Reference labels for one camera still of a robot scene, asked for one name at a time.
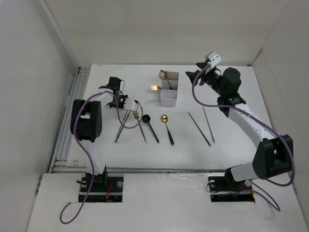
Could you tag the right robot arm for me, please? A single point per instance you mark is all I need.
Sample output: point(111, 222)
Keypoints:
point(274, 152)

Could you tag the aluminium rail left side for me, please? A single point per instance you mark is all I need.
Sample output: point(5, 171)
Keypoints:
point(63, 140)

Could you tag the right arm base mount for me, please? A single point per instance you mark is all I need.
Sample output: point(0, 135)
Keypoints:
point(221, 191)

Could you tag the aluminium rail front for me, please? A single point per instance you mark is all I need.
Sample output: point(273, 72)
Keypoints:
point(169, 171)

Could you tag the gold green-handled fork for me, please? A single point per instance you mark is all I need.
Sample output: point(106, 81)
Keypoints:
point(167, 79)
point(156, 88)

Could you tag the white three-compartment container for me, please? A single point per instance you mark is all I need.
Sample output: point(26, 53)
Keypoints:
point(169, 97)

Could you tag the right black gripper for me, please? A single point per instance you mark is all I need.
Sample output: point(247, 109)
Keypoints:
point(204, 74)

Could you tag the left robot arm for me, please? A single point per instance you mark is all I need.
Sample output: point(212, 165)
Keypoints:
point(86, 125)

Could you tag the rose gold fork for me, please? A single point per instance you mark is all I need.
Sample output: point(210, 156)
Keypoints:
point(136, 116)

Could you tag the right black chopstick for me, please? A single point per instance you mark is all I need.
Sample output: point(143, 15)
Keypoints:
point(203, 135)

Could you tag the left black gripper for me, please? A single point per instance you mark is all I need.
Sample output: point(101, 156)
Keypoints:
point(124, 98)

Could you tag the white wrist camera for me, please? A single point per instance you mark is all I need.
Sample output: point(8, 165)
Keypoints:
point(131, 104)
point(212, 60)

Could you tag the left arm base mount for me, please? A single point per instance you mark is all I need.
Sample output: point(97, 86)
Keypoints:
point(105, 190)

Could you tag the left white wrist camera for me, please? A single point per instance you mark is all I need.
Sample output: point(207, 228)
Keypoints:
point(131, 104)

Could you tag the black spoon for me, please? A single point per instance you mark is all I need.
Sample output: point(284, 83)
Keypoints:
point(146, 119)

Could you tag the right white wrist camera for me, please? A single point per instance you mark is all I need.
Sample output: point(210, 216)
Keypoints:
point(212, 60)

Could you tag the aluminium rail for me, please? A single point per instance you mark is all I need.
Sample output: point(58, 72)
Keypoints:
point(169, 171)
point(63, 140)

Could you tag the white ceramic spoon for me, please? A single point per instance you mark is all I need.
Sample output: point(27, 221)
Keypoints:
point(162, 75)

